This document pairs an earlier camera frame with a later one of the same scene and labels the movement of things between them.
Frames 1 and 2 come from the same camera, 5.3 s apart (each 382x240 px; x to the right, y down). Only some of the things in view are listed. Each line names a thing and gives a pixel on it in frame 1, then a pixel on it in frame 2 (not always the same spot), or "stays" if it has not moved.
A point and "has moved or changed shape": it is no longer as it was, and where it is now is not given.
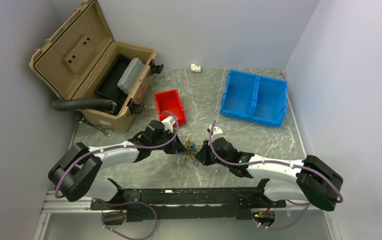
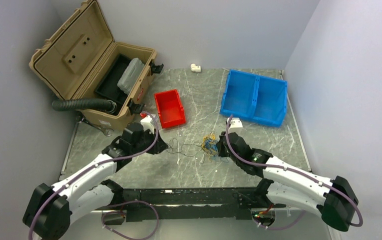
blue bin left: [239, 96] stays
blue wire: [194, 148] has moved or changed shape
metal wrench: [105, 130] stays
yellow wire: [189, 152] has moved or changed shape
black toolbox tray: [108, 87] stays
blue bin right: [269, 105] stays
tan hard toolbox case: [72, 61] stays
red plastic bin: [169, 103] stays
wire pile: [185, 162] has moved or changed shape
